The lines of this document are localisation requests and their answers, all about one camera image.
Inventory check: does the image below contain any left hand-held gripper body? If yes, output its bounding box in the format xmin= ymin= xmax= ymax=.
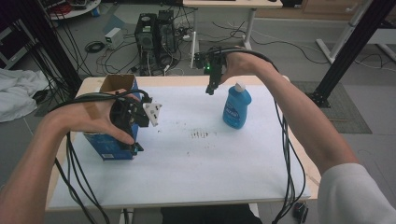
xmin=110 ymin=96 xmax=163 ymax=138

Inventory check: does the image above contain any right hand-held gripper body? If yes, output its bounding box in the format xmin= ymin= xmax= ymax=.
xmin=193 ymin=47 xmax=229 ymax=77

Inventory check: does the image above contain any blue cardboard box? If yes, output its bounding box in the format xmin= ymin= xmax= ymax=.
xmin=82 ymin=74 xmax=145 ymax=161

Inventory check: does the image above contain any blue bottle with white cap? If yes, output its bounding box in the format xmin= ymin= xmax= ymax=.
xmin=221 ymin=81 xmax=253 ymax=131

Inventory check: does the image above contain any person's right hand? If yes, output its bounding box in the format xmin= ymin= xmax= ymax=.
xmin=219 ymin=50 xmax=276 ymax=85

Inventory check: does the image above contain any person's left hand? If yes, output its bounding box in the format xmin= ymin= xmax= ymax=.
xmin=46 ymin=89 xmax=142 ymax=146

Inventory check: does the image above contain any white foam mat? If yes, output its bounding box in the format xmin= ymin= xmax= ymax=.
xmin=49 ymin=84 xmax=312 ymax=210

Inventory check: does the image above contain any white-legged desk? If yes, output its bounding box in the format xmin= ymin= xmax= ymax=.
xmin=182 ymin=0 xmax=284 ymax=70

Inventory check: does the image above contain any black computer tower with fan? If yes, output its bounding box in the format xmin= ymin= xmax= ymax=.
xmin=134 ymin=12 xmax=159 ymax=76

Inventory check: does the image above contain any small white device box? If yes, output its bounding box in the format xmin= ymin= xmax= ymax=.
xmin=104 ymin=27 xmax=125 ymax=50

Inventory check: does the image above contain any white cloth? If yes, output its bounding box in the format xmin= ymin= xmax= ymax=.
xmin=0 ymin=68 xmax=50 ymax=123

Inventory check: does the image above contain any round white table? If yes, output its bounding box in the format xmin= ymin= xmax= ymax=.
xmin=40 ymin=0 xmax=103 ymax=21

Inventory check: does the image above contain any dark cabinet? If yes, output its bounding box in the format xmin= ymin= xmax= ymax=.
xmin=0 ymin=18 xmax=35 ymax=70

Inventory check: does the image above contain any white metal stand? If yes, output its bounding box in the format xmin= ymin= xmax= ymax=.
xmin=315 ymin=0 xmax=375 ymax=65

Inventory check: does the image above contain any grey floor mat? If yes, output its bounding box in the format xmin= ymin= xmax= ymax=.
xmin=290 ymin=80 xmax=374 ymax=135

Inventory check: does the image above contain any small black device on floor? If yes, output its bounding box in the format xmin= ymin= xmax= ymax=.
xmin=292 ymin=201 xmax=309 ymax=224

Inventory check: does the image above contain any person's white sleeve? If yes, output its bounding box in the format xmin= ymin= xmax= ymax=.
xmin=317 ymin=162 xmax=396 ymax=224

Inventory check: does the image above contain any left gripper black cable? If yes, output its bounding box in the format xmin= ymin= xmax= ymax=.
xmin=46 ymin=89 xmax=153 ymax=224

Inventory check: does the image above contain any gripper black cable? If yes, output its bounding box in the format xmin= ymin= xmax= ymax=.
xmin=211 ymin=46 xmax=308 ymax=224
xmin=46 ymin=89 xmax=153 ymax=224

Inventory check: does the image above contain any coiled black cable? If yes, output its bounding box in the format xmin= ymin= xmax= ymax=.
xmin=84 ymin=40 xmax=106 ymax=54

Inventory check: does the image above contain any black metal frame post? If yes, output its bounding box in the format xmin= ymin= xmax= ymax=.
xmin=305 ymin=0 xmax=396 ymax=108
xmin=13 ymin=0 xmax=84 ymax=96

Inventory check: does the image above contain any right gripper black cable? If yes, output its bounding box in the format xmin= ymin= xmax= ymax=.
xmin=211 ymin=46 xmax=308 ymax=224

